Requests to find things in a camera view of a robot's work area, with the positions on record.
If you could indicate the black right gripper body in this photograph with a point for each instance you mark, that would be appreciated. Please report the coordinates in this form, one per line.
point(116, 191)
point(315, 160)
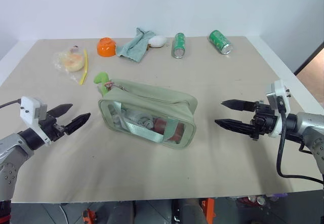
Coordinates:
point(263, 121)

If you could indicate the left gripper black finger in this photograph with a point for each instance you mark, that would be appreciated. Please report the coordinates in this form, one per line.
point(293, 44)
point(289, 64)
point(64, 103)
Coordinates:
point(62, 109)
point(77, 123)

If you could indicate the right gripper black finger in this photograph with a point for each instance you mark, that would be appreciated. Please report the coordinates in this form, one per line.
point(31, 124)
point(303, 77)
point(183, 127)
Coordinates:
point(234, 125)
point(238, 105)

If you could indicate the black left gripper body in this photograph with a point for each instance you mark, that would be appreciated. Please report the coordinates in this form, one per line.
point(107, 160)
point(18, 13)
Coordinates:
point(53, 129)

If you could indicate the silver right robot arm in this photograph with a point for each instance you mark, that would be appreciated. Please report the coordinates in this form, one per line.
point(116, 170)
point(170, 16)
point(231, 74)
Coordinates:
point(309, 124)

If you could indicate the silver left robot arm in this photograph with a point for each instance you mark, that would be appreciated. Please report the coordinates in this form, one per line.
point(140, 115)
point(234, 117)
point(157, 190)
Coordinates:
point(12, 145)

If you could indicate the plastic bag with bread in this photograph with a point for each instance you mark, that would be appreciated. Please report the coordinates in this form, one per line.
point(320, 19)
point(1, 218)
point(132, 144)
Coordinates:
point(63, 67)

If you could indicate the white cloth towel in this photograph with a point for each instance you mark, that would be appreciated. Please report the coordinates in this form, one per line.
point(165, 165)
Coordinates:
point(141, 123)

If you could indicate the red cloth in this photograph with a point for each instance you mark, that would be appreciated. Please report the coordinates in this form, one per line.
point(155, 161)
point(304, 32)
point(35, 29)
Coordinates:
point(159, 125)

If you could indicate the green transparent toiletry bag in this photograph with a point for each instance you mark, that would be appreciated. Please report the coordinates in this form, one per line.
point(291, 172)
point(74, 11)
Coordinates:
point(157, 100)

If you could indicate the round yellow bread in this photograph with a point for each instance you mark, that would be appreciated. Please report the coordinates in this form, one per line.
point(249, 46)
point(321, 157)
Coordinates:
point(73, 62)

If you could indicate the green plush toy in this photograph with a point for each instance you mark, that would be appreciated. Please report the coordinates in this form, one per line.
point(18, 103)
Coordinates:
point(100, 77)

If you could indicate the green drink can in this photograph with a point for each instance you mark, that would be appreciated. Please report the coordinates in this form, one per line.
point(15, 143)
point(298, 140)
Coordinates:
point(220, 41)
point(179, 45)

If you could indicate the orange plastic bowl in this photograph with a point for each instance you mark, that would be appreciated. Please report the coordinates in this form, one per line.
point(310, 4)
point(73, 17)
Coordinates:
point(106, 47)

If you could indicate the pile of red cans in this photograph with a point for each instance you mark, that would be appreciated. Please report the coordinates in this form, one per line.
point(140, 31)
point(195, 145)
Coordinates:
point(253, 200)

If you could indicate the orange black stand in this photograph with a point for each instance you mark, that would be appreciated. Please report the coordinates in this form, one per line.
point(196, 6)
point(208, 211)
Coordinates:
point(208, 210)

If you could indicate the orange black tool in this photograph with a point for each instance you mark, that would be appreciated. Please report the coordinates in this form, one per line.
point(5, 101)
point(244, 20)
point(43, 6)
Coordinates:
point(89, 216)

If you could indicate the teal crumpled cloth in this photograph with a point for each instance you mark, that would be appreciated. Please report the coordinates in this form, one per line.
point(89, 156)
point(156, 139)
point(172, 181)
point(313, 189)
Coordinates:
point(134, 47)

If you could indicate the white egg-shaped toy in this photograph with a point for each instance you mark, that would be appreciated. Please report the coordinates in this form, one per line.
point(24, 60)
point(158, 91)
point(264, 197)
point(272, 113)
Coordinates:
point(157, 41)

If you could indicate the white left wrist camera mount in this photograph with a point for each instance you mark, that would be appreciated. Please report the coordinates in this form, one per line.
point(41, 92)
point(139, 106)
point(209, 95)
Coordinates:
point(29, 107)

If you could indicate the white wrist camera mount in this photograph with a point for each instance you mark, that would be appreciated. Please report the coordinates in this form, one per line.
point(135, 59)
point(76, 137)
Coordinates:
point(279, 87)
point(29, 107)

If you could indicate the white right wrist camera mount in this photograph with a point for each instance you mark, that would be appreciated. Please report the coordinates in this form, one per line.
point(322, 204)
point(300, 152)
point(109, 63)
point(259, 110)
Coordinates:
point(279, 87)

